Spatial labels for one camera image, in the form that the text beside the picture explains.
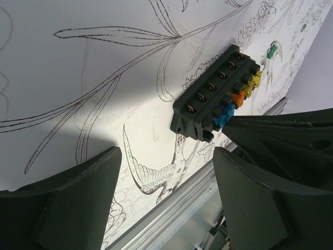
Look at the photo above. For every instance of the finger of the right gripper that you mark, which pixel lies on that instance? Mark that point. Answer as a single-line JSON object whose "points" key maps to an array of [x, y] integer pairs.
{"points": [[296, 147]]}

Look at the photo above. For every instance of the floral printed table mat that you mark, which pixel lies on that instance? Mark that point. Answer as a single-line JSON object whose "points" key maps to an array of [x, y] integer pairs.
{"points": [[68, 66]]}

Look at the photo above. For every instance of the green blade fuse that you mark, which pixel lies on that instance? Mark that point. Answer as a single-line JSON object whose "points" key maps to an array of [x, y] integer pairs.
{"points": [[271, 51]]}

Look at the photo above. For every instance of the black fuse box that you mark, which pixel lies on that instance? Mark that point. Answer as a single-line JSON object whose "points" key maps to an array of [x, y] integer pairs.
{"points": [[208, 103]]}

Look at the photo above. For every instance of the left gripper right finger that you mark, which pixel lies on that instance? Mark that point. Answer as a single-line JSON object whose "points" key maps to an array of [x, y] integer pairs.
{"points": [[265, 211]]}

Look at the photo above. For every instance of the aluminium rail frame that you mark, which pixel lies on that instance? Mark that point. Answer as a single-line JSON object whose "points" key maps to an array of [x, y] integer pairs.
{"points": [[163, 177]]}

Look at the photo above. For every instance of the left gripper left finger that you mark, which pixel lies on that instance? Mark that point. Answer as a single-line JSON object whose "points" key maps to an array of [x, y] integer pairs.
{"points": [[66, 211]]}

